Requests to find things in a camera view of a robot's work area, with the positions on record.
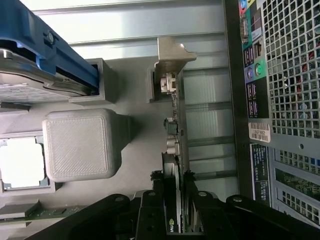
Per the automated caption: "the silver hard disk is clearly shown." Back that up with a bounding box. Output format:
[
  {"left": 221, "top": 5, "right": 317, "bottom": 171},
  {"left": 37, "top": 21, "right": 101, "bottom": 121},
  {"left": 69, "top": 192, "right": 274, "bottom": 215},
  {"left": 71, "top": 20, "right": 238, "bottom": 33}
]
[{"left": 0, "top": 47, "right": 92, "bottom": 104}]

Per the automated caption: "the grey 3D-printed parts rack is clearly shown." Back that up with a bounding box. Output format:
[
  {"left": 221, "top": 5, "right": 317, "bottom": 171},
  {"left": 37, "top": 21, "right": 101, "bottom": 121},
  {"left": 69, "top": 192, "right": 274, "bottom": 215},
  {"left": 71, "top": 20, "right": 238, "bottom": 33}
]
[{"left": 0, "top": 57, "right": 187, "bottom": 227}]

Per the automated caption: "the blue disk caddy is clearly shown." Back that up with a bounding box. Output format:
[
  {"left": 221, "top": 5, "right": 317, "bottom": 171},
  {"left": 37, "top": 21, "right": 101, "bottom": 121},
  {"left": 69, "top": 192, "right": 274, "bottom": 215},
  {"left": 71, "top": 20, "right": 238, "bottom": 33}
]
[{"left": 0, "top": 0, "right": 100, "bottom": 96}]

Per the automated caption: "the grey open PC case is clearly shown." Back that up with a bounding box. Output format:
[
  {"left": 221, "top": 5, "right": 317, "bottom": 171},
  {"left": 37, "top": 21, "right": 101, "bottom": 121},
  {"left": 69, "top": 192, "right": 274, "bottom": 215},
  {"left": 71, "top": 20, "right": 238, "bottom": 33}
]
[{"left": 223, "top": 0, "right": 320, "bottom": 222}]

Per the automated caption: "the green RAM stick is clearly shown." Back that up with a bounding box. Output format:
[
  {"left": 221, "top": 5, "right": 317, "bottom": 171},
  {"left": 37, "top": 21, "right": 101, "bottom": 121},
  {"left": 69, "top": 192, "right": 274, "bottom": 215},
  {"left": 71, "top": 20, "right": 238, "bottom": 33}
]
[{"left": 0, "top": 201, "right": 85, "bottom": 223}]

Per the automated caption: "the CPU chip with silver lid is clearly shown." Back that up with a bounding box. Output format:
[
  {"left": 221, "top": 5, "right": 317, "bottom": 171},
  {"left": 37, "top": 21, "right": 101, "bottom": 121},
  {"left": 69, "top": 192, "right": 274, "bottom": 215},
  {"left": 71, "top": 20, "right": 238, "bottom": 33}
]
[{"left": 0, "top": 136, "right": 46, "bottom": 189}]

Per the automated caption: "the white barcode sticker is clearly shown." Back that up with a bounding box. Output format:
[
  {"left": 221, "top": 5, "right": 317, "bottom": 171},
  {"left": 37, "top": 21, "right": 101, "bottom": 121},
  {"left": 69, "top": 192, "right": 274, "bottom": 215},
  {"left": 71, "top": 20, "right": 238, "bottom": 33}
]
[{"left": 248, "top": 121, "right": 272, "bottom": 143}]

